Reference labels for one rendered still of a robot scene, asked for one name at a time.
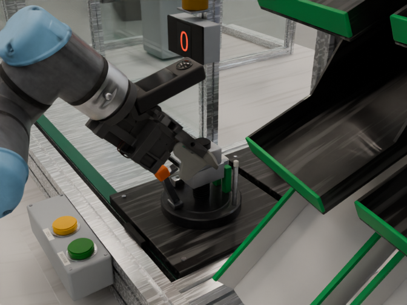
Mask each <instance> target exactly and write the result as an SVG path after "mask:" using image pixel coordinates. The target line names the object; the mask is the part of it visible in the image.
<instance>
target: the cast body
mask: <svg viewBox="0 0 407 305"><path fill-rule="evenodd" d="M195 140H197V141H198V142H199V143H200V144H201V145H203V146H204V147H205V148H206V149H207V150H209V152H211V153H212V154H213V155H214V156H215V157H216V160H217V163H218V165H219V167H218V169H217V170H216V169H215V168H213V167H212V166H211V165H206V166H205V167H203V168H202V169H201V170H200V171H199V172H198V173H197V174H195V175H194V176H193V177H192V178H190V179H189V180H183V181H184V182H185V183H186V184H188V185H189V186H190V187H191V188H193V189H195V188H198V187H200V186H203V185H206V184H208V183H211V182H214V181H216V180H219V179H222V178H224V165H227V164H228V160H227V159H222V148H221V147H219V146H218V145H216V144H215V143H213V142H212V141H210V140H209V139H207V138H203V137H200V138H196V139H195ZM185 149H186V150H188V151H189V152H191V150H189V149H188V148H187V147H186V146H185ZM180 179H181V178H180Z"/></svg>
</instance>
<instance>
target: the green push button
mask: <svg viewBox="0 0 407 305"><path fill-rule="evenodd" d="M67 250H68V254H69V256H70V257H71V258H74V259H83V258H87V257H89V256H90V255H91V254H92V253H93V252H94V243H93V241H92V240H91V239H88V238H78V239H75V240H73V241H72V242H71V243H70V244H69V245H68V248H67Z"/></svg>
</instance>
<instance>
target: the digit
mask: <svg viewBox="0 0 407 305"><path fill-rule="evenodd" d="M177 52H179V53H181V54H183V55H186V56H188V57H190V58H191V26H189V25H186V24H183V23H181V22H177Z"/></svg>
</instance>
